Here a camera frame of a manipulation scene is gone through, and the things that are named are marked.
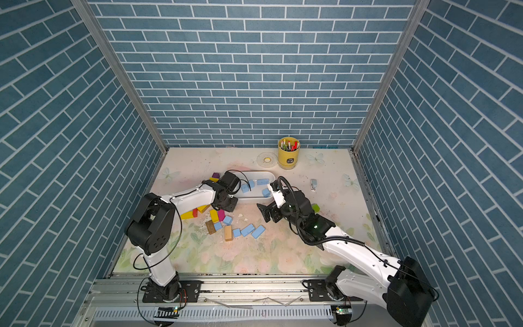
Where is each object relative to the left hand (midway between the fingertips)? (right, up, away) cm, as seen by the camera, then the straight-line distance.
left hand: (234, 205), depth 95 cm
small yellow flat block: (-4, +13, -19) cm, 23 cm away
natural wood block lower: (-1, -10, -9) cm, 13 cm away
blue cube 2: (-6, -8, -6) cm, 12 cm away
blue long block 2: (+12, -10, -6) cm, 17 cm away
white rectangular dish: (+10, +5, +3) cm, 11 cm away
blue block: (+13, +11, +9) cm, 19 cm away
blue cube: (-2, -6, -5) cm, 7 cm away
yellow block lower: (-9, -4, -1) cm, 10 cm away
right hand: (+17, +6, -18) cm, 26 cm away
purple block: (-12, +14, +12) cm, 22 cm away
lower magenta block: (-6, -4, -1) cm, 7 cm away
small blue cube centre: (+3, -10, -8) cm, 13 cm away
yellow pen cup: (+26, +26, +7) cm, 37 cm away
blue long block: (+7, -9, -7) cm, 14 cm away
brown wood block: (-9, -8, -6) cm, 14 cm away
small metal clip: (+39, +10, +5) cm, 40 cm away
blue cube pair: (+15, +6, +4) cm, 17 cm away
